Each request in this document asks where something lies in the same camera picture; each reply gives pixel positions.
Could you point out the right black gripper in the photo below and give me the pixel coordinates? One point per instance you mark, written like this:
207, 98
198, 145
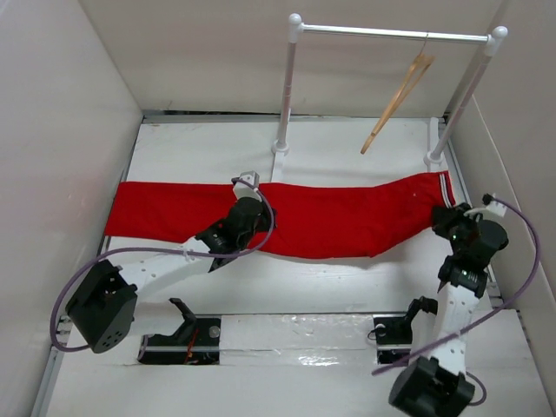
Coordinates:
442, 216

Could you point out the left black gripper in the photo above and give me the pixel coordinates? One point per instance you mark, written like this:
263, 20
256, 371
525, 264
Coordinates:
266, 218

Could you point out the red trousers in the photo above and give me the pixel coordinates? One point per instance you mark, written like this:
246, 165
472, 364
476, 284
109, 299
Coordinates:
297, 221

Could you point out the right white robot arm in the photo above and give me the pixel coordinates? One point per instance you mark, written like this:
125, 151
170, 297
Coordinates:
434, 382

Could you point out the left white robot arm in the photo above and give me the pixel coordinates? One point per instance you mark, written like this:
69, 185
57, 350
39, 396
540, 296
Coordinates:
103, 306

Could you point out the wooden clothes hanger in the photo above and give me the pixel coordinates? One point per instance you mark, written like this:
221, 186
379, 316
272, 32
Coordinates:
417, 69

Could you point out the white clothes rack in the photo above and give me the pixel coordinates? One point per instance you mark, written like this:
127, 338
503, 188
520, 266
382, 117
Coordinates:
488, 44

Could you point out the silver taped foam strip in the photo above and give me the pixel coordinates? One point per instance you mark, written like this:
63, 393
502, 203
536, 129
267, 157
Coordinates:
311, 340

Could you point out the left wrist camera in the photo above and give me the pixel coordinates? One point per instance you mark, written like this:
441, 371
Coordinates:
246, 183

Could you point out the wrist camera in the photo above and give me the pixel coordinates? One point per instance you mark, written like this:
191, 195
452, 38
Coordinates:
246, 183
489, 205

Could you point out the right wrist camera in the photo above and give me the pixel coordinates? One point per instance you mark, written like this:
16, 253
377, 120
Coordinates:
489, 205

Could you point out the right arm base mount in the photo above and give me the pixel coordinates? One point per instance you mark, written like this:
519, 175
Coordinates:
393, 334

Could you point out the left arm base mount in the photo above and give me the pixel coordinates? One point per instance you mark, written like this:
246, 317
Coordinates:
196, 342

